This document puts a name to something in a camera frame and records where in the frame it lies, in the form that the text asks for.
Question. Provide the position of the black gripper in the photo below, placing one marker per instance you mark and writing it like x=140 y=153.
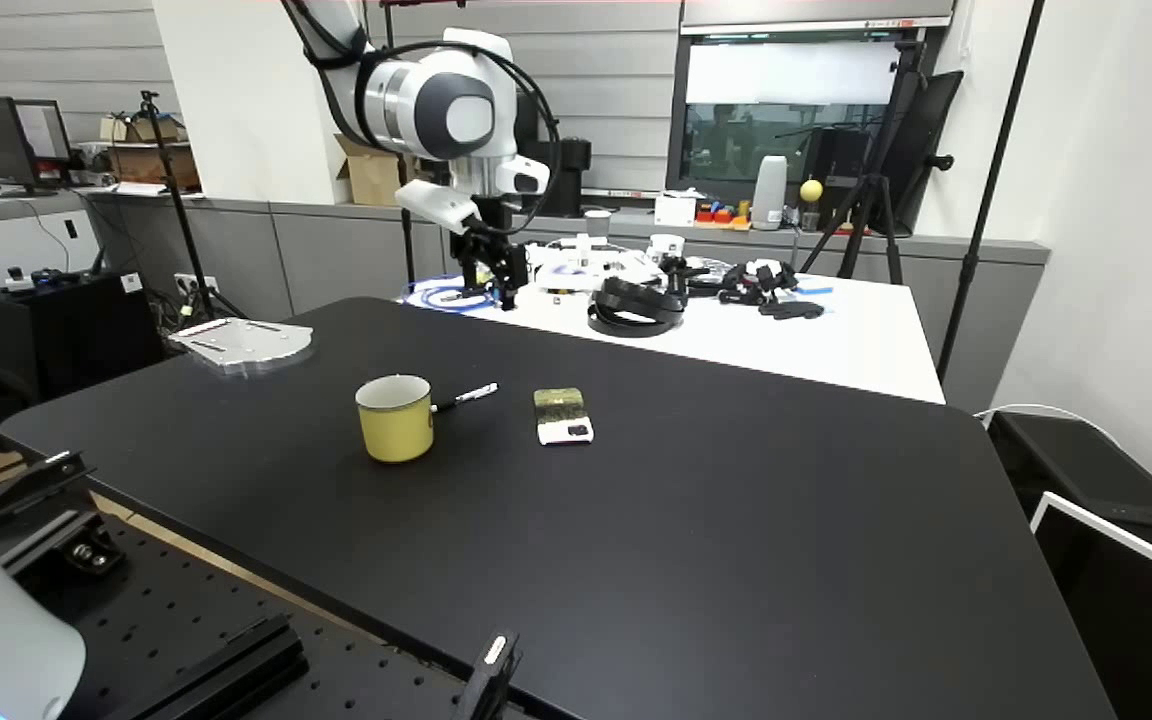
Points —
x=486 y=248

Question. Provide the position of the black box with white edge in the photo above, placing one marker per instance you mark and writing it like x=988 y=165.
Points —
x=1104 y=582

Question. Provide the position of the black optical breadboard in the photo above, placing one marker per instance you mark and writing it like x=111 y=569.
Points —
x=175 y=636

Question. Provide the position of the white side table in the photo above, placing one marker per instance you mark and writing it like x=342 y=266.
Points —
x=866 y=335

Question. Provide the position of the black headset on table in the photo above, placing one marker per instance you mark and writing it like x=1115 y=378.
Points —
x=633 y=309

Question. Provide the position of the white and black card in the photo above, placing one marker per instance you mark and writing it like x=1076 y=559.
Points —
x=558 y=435

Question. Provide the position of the black camera tripod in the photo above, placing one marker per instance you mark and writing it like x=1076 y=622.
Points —
x=873 y=176

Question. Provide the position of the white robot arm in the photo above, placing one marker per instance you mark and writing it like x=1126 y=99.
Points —
x=443 y=101

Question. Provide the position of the yellow enamel cup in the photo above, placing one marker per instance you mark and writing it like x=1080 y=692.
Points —
x=396 y=416

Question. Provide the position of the yellow ball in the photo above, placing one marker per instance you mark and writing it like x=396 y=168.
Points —
x=808 y=192

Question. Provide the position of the black and white pen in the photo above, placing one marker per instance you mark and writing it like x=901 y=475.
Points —
x=464 y=399

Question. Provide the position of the cardboard box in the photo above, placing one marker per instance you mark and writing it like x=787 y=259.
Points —
x=370 y=175

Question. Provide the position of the black light stand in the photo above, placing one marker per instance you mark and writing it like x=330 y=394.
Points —
x=202 y=297

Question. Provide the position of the silver metal mounting plate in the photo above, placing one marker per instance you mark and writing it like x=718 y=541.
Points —
x=244 y=345

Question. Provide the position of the white small box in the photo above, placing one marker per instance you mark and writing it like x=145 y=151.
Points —
x=672 y=206

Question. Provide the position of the black computer monitor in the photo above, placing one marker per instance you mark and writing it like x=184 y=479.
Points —
x=33 y=144

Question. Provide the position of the white cylindrical speaker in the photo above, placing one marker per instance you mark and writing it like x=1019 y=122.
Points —
x=769 y=192

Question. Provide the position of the olive green card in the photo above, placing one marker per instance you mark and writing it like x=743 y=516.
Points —
x=558 y=399

